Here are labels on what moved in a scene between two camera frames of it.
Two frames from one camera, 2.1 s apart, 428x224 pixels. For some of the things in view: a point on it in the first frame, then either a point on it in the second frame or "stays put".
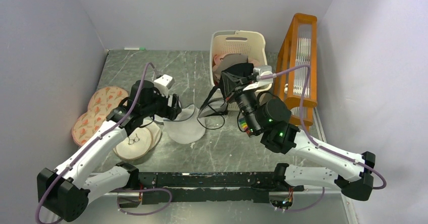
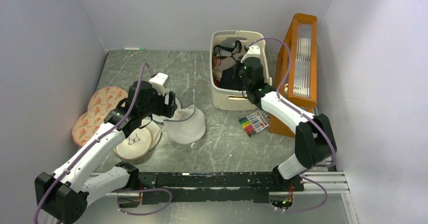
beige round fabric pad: (139, 143) stays put
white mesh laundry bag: (187, 127) stays put
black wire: (206, 110) → (228, 49)
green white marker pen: (135, 48) stays put
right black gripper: (239, 89) → (236, 67)
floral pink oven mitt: (102, 103) stays put
